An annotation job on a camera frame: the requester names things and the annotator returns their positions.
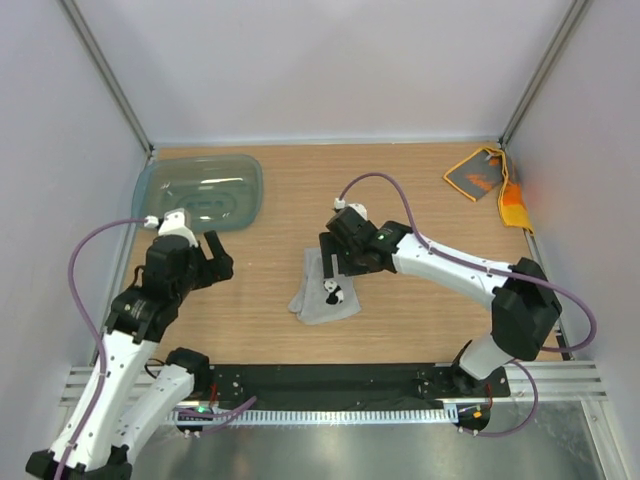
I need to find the grey panda towel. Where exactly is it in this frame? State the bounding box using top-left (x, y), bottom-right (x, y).
top-left (288, 248), bottom-right (361, 325)

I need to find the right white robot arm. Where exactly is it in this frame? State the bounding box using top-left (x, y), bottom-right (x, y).
top-left (319, 206), bottom-right (562, 396)

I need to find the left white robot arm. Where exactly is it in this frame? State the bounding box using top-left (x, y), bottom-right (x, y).
top-left (25, 230), bottom-right (233, 479)

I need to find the teal plastic container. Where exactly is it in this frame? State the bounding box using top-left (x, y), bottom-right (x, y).
top-left (131, 154), bottom-right (264, 234)

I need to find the grey orange towel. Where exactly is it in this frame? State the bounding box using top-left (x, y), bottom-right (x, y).
top-left (443, 147), bottom-right (534, 235)

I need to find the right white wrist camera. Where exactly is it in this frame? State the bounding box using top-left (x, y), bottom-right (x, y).
top-left (333, 197), bottom-right (368, 220)

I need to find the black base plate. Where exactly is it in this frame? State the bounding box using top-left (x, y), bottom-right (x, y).
top-left (192, 363), bottom-right (511, 403)

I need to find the white slotted cable duct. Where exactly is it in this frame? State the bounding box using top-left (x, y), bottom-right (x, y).
top-left (172, 407), bottom-right (459, 426)

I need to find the aluminium rail frame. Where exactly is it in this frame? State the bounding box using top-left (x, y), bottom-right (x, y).
top-left (60, 1), bottom-right (633, 478)

